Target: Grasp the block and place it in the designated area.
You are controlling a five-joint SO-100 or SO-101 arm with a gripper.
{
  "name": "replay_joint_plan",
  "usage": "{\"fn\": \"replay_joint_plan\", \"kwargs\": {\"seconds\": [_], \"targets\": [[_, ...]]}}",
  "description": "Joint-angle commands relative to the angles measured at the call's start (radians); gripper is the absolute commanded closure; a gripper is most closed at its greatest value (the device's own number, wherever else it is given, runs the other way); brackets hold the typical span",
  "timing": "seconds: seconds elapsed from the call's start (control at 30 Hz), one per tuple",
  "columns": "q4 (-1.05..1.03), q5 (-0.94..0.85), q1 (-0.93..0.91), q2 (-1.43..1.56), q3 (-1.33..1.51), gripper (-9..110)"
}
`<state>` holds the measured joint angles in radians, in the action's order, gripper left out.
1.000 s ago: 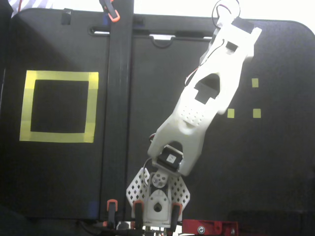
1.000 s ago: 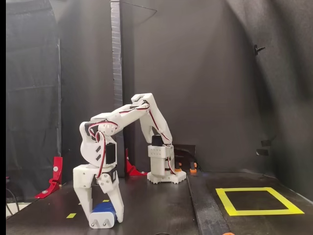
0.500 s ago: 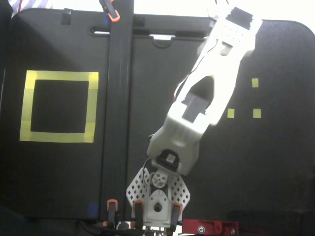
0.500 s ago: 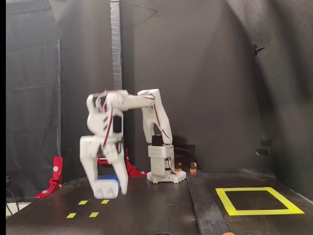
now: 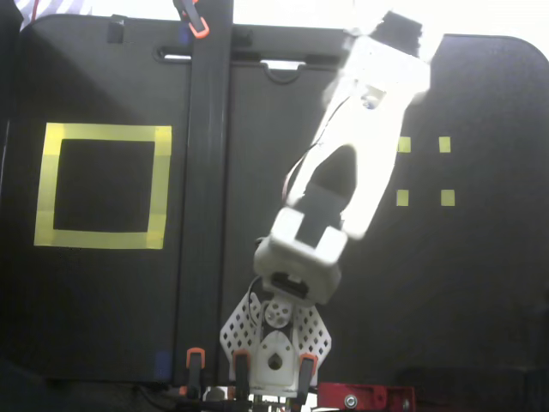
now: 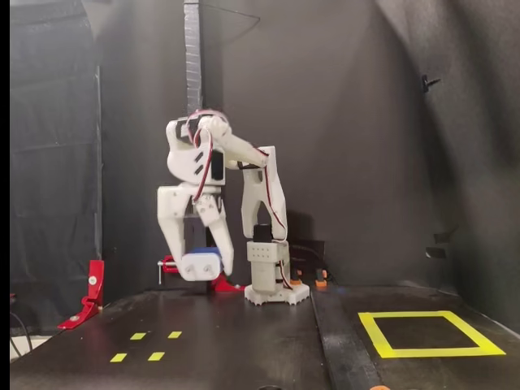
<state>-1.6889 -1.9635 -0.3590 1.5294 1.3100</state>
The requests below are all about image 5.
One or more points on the black table latch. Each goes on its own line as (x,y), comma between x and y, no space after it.
(115,32)

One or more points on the blue tape patch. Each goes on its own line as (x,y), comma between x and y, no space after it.
(163,365)
(185,36)

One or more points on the small yellow tape marker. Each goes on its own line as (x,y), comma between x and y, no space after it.
(402,198)
(447,198)
(406,144)
(444,144)

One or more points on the orange black spring clamp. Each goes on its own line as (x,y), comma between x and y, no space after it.
(241,365)
(307,369)
(195,23)
(195,365)

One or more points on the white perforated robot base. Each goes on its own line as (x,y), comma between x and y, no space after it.
(233,335)

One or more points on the black flat table strip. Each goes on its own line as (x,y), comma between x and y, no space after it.
(206,171)

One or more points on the red metal screw clamp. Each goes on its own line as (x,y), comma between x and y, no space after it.
(369,392)

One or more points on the yellow tape square outline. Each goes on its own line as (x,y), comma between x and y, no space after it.
(103,131)

